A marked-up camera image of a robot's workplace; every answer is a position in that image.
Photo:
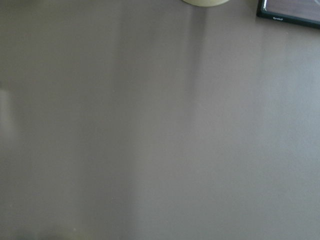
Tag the wooden mug tree stand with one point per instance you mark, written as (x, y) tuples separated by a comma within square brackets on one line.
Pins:
[(205, 3)]

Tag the black glass holder tray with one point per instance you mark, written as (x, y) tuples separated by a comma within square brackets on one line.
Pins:
[(300, 12)]

